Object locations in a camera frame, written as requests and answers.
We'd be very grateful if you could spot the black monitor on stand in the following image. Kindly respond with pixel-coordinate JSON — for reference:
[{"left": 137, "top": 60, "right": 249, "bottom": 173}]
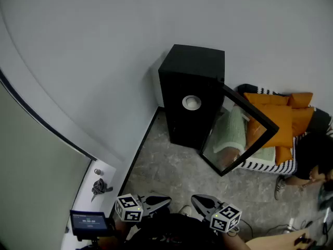
[{"left": 69, "top": 209, "right": 117, "bottom": 250}]

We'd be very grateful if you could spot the black white striped sofa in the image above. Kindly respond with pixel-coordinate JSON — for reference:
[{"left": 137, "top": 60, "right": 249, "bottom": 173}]
[{"left": 237, "top": 83, "right": 333, "bottom": 176}]

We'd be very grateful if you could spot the black baseboard strip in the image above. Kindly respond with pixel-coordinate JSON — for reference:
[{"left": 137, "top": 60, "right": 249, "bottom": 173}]
[{"left": 109, "top": 106, "right": 165, "bottom": 218}]

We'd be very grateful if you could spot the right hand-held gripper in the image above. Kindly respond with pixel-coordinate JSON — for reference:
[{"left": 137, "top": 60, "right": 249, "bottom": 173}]
[{"left": 190, "top": 193, "right": 242, "bottom": 233}]

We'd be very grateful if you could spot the person's black shirt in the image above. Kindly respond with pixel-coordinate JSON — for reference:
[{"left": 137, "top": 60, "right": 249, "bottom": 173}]
[{"left": 124, "top": 212, "right": 227, "bottom": 250}]

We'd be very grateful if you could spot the white window sill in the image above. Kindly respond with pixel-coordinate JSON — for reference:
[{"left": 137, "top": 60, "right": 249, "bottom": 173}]
[{"left": 61, "top": 158, "right": 117, "bottom": 250}]

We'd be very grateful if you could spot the person's right forearm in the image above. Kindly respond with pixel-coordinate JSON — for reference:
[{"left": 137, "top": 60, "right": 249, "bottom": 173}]
[{"left": 222, "top": 230, "right": 250, "bottom": 250}]

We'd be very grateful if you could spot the window with dark frame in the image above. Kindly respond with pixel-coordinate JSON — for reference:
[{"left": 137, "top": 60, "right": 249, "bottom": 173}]
[{"left": 0, "top": 69, "right": 97, "bottom": 250}]

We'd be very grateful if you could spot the large orange cushion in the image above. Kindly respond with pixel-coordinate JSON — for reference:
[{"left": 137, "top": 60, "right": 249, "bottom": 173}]
[{"left": 247, "top": 103, "right": 294, "bottom": 148}]

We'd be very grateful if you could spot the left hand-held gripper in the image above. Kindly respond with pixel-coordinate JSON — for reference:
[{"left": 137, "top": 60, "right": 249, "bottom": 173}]
[{"left": 114, "top": 193, "right": 172, "bottom": 222}]

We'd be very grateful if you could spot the white plate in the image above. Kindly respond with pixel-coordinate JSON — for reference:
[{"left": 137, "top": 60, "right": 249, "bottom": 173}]
[{"left": 182, "top": 95, "right": 202, "bottom": 111}]

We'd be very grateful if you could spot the black floor cable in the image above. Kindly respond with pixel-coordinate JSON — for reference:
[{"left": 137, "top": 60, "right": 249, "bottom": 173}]
[
  {"left": 265, "top": 220, "right": 314, "bottom": 234},
  {"left": 240, "top": 219, "right": 255, "bottom": 238}
]

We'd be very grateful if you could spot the black cabinet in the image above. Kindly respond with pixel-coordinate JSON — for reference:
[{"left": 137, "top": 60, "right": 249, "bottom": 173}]
[{"left": 158, "top": 44, "right": 280, "bottom": 177}]

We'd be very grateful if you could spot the dark red tool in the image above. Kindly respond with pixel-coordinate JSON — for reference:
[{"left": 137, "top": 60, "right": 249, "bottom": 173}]
[{"left": 293, "top": 233, "right": 315, "bottom": 246}]

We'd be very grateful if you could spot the person's left forearm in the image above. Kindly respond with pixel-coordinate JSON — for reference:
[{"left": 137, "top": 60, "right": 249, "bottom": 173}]
[{"left": 114, "top": 219, "right": 136, "bottom": 244}]

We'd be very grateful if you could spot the light wooden table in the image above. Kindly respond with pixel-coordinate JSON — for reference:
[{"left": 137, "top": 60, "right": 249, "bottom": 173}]
[{"left": 246, "top": 228, "right": 317, "bottom": 250}]

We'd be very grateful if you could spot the person's white shoe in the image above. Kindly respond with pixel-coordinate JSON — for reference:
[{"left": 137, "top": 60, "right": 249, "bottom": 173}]
[{"left": 178, "top": 205, "right": 193, "bottom": 217}]

